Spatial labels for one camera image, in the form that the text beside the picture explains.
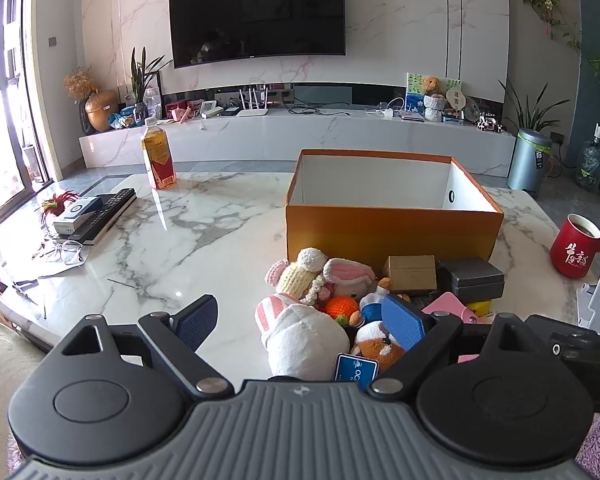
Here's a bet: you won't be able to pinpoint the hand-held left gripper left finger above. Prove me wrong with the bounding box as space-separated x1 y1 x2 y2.
55 294 236 402

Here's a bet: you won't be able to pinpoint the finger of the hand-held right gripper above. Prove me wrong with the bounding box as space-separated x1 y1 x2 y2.
526 315 600 357

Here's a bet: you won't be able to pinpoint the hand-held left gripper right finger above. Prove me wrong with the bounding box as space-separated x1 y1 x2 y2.
368 293 549 403

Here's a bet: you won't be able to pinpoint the brown white hamster plush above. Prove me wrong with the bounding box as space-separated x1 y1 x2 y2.
349 320 406 374

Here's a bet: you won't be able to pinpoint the brown cardboard box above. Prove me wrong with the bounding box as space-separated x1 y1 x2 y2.
382 254 439 295

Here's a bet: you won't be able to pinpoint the pink case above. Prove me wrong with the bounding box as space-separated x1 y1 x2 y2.
422 293 486 364

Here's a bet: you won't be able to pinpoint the orange knitted ball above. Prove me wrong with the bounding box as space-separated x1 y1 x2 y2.
324 295 361 320

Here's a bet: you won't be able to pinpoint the blue card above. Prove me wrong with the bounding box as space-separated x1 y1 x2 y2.
334 353 380 391

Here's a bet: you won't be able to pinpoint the pink white knitted bunny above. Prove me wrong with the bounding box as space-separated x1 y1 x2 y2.
322 258 377 306

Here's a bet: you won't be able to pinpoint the grey box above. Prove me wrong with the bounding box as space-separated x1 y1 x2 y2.
435 257 506 304

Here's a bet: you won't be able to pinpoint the orange cardboard box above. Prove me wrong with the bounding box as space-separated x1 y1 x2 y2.
285 149 505 267

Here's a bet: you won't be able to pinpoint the white plush toy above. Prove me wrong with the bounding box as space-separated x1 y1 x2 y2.
254 293 351 380

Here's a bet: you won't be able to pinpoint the cream knitted doll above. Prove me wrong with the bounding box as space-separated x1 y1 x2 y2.
264 247 330 306

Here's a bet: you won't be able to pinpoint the black remote control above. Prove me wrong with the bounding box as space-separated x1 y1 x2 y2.
67 188 138 246

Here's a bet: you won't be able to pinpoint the white blue small box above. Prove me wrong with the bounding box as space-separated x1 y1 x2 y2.
53 197 104 235

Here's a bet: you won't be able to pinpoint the orange drink bottle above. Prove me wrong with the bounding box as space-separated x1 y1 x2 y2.
140 126 177 190

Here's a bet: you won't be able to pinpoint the clear water jug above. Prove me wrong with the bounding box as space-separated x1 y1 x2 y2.
575 122 600 192

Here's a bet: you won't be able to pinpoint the silver trash can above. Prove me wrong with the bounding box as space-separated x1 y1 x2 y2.
507 128 554 197

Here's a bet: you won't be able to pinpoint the red spiky flower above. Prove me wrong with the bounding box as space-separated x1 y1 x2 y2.
39 190 79 224

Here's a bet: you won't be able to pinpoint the white marble television cabinet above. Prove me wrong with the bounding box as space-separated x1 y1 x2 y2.
78 109 517 179

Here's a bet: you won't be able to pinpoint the blue snack bag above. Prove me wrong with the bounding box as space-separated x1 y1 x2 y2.
108 105 144 129

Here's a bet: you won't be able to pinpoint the black white cow figurine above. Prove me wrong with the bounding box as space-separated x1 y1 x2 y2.
477 113 509 134

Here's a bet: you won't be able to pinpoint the white router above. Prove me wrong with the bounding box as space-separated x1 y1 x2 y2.
236 87 270 118

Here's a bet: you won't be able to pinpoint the long leaf potted plant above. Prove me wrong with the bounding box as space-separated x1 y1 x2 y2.
497 78 564 134

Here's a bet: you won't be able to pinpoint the golden acorn vase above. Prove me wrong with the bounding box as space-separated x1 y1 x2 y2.
83 89 121 134

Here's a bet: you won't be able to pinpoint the green painted card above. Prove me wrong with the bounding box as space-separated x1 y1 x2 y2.
405 72 462 114

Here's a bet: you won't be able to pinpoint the brown teddy bear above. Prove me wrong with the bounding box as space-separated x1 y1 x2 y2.
421 75 446 122

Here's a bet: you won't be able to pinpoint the green orchid plant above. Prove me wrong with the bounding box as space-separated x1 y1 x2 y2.
129 47 174 124

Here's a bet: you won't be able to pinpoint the dried flower bouquet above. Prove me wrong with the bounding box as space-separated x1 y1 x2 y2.
63 66 99 101

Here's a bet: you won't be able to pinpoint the glass sliding door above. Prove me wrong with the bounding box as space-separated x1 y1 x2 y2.
0 0 51 222

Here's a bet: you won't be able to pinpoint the hanging ivy plant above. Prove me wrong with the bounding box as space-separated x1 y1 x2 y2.
518 0 584 54

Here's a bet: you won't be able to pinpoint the red mug wooden handle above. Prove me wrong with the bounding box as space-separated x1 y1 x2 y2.
549 213 600 280

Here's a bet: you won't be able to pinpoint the clear frame glasses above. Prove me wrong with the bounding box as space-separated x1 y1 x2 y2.
32 238 86 266

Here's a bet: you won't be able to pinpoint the black cables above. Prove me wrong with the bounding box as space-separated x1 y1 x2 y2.
285 103 351 116

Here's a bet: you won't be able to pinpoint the black wall television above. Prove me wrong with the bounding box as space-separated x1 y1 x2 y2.
168 0 346 70

